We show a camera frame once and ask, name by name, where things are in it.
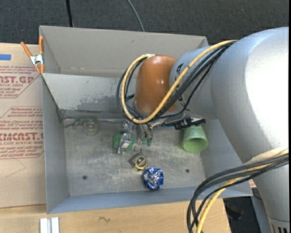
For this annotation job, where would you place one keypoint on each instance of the green flat toy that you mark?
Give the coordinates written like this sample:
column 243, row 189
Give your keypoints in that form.
column 115, row 140

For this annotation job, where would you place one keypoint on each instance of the yellow and black tape measure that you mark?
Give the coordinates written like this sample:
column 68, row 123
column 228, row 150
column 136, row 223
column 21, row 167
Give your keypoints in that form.
column 139, row 162

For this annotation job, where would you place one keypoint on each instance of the shiny blue foil ball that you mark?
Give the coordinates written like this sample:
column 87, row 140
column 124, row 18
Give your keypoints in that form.
column 153, row 178

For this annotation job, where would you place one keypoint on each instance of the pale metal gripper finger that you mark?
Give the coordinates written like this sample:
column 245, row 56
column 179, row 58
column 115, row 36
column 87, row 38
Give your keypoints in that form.
column 128, row 128
column 124, row 146

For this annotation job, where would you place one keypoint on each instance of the grey metal bin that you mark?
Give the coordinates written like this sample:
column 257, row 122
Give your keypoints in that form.
column 99, row 159

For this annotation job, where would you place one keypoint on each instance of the brown cardboard board red print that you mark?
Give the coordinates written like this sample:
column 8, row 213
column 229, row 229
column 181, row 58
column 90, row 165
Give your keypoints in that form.
column 19, row 173

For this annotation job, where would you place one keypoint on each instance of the clear glass dish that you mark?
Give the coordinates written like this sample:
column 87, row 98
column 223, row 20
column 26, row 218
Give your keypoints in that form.
column 91, row 127

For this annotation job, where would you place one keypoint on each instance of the light green plastic cup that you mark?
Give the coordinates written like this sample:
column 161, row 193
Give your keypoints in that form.
column 195, row 139

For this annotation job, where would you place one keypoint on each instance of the black cylinder on white bracket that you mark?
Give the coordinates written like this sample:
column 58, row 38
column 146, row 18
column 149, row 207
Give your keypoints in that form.
column 183, row 124

